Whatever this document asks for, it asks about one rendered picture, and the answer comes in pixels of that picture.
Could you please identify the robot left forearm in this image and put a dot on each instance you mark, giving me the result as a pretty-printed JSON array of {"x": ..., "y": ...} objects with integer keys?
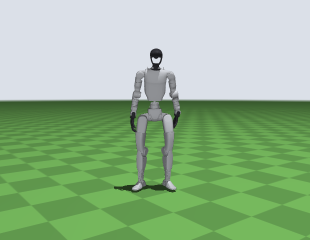
[{"x": 176, "y": 104}]

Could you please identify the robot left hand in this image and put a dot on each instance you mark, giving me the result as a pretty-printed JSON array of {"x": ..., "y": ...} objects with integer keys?
[{"x": 175, "y": 120}]

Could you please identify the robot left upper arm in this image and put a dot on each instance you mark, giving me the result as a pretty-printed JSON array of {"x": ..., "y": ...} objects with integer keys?
[{"x": 172, "y": 84}]

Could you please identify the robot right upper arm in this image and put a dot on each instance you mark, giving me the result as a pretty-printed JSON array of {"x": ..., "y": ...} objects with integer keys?
[{"x": 138, "y": 83}]

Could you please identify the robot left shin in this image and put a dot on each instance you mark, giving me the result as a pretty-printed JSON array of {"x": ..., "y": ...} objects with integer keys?
[{"x": 167, "y": 164}]

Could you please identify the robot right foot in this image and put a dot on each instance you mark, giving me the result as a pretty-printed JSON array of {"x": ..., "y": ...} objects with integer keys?
[{"x": 139, "y": 185}]

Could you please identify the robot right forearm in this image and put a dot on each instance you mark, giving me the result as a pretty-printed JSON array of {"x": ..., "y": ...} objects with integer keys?
[{"x": 134, "y": 104}]

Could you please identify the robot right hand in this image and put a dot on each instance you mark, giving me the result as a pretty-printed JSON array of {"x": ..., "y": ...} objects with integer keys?
[{"x": 132, "y": 117}]

